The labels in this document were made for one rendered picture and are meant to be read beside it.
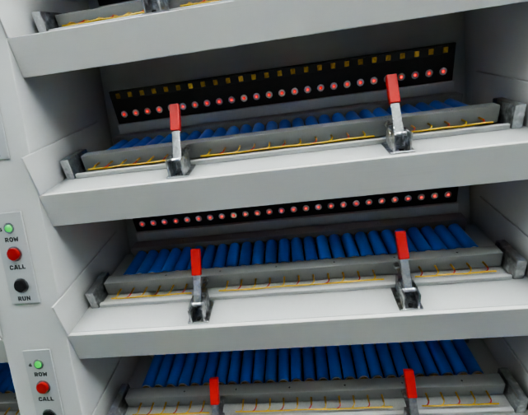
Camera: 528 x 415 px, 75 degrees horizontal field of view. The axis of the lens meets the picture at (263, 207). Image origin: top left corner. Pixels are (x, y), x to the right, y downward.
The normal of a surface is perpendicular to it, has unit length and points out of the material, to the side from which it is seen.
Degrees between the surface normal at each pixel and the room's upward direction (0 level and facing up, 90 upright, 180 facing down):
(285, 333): 109
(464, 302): 19
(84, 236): 90
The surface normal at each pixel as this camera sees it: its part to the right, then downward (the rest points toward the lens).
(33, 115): 0.99, -0.10
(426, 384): -0.14, -0.89
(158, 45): -0.06, 0.45
